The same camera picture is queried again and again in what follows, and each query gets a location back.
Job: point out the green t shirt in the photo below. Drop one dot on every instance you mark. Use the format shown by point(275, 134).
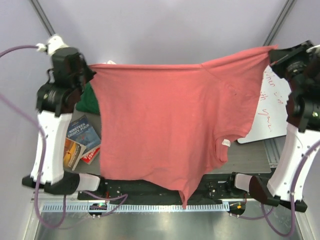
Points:
point(88, 102)

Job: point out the dark brown paperback book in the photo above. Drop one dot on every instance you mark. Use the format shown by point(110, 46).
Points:
point(73, 152)

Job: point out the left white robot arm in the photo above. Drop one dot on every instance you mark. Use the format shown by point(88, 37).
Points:
point(55, 105)

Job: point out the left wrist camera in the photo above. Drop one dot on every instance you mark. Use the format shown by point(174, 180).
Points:
point(53, 44)

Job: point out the perforated metal rail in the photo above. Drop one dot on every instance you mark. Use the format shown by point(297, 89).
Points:
point(99, 207)

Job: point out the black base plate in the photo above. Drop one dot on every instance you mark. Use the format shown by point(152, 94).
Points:
point(212, 189)

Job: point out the white t shirt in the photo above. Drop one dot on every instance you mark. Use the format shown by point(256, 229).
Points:
point(110, 62)

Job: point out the blue paperback book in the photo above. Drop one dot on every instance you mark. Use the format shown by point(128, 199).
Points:
point(82, 132)

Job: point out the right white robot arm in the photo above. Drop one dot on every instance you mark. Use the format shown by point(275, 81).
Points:
point(302, 143)

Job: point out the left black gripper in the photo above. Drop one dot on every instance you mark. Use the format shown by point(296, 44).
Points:
point(89, 72)

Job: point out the white dry-erase board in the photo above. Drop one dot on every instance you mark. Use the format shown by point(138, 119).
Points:
point(270, 120)

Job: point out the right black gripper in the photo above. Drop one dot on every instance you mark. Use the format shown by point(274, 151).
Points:
point(281, 58)

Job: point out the pink t shirt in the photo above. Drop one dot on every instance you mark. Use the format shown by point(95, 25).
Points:
point(171, 124)

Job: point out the red paperback book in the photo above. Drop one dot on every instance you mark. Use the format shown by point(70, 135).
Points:
point(89, 157)

